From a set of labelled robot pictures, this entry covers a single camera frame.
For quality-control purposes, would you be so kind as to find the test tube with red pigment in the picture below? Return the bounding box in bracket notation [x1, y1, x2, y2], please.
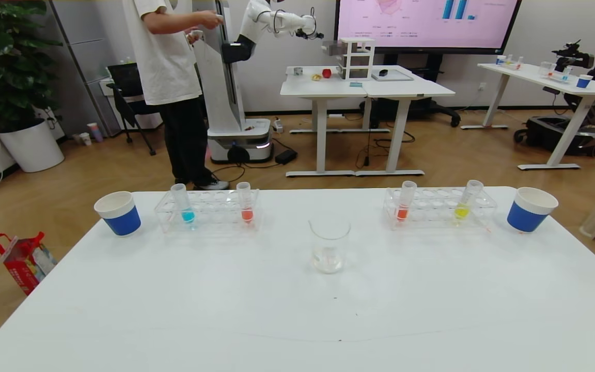
[395, 180, 418, 223]
[236, 181, 255, 225]

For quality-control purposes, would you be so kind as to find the test tube with yellow pigment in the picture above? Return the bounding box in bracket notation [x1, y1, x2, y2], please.
[454, 179, 485, 222]

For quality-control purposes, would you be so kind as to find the black wheeled robot base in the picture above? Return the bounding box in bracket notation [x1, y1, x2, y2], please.
[514, 115, 595, 157]

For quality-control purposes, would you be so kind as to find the clear glass beaker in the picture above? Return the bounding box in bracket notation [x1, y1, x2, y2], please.
[308, 216, 353, 275]

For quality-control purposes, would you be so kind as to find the clear plastic test tube rack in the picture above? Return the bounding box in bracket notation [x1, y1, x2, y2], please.
[154, 188, 262, 235]
[383, 187, 499, 231]

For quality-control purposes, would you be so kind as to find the test tube with blue pigment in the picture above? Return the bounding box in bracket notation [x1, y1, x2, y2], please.
[170, 183, 196, 225]

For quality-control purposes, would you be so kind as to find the small clear tube rack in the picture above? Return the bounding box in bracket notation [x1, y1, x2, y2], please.
[545, 66, 573, 84]

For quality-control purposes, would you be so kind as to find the white standing desk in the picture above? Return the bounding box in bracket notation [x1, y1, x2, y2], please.
[355, 64, 457, 177]
[279, 65, 376, 178]

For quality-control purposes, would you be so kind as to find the white humanoid robot on base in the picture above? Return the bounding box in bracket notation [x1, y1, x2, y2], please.
[191, 0, 325, 164]

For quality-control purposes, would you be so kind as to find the white drawer organizer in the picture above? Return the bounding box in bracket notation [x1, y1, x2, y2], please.
[336, 37, 376, 81]

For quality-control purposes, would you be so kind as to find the black screen stand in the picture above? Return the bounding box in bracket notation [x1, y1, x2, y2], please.
[359, 52, 461, 129]

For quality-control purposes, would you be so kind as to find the white paper cup blue sleeve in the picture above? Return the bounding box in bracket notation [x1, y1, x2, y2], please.
[93, 191, 143, 238]
[507, 187, 560, 234]

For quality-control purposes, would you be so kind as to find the person in white t-shirt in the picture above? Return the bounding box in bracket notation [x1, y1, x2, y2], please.
[121, 0, 230, 191]

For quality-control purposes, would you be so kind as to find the black office chair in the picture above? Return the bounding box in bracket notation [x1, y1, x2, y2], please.
[106, 61, 164, 156]

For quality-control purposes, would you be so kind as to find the grey metal cabinet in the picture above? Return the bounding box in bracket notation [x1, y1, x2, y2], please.
[49, 0, 122, 136]

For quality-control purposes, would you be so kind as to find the white round planter pot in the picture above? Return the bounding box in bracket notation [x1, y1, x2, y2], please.
[0, 117, 66, 174]

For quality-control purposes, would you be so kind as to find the red gift bag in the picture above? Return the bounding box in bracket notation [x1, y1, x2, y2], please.
[0, 231, 58, 297]

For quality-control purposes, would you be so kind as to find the large green leafy plant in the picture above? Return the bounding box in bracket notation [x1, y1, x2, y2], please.
[0, 0, 64, 133]

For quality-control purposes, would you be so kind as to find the large wall display screen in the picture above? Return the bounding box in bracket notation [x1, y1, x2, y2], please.
[334, 0, 523, 56]

